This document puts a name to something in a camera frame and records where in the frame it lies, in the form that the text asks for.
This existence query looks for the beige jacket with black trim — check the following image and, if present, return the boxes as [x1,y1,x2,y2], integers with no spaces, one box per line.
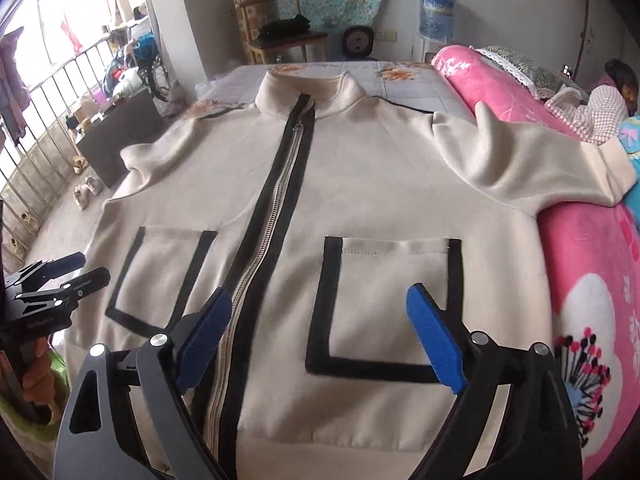
[64,73,637,479]

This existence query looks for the person's left hand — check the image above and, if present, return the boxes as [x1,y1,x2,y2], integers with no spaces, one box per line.
[23,337,55,405]

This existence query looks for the pair of beige shoes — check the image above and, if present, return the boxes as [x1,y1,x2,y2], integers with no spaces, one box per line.
[73,176,103,210]

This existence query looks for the metal balcony railing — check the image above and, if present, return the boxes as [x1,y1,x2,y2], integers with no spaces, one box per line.
[1,37,113,273]

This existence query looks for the pink floral blanket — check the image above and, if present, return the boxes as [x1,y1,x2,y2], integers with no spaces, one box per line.
[430,44,640,478]

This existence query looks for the dark low cabinet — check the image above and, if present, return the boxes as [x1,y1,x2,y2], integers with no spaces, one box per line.
[78,92,167,188]

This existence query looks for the floral grey bed sheet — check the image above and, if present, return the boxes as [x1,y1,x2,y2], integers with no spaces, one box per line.
[184,60,476,122]

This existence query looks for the lace trimmed grey pillow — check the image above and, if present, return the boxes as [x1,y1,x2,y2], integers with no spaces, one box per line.
[476,46,589,103]

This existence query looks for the black bag on chair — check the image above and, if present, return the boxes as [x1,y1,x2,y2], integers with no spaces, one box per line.
[259,14,310,41]

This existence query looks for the wooden chair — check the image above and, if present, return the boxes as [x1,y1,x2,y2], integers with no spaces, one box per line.
[232,0,329,65]

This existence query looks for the child in blue pajamas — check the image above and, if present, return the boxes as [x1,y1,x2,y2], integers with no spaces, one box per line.
[602,57,640,221]

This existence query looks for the white water dispenser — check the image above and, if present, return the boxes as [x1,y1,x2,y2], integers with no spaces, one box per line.
[411,34,448,64]

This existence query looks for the blue water bottle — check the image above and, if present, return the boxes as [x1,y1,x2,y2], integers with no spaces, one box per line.
[419,0,457,42]

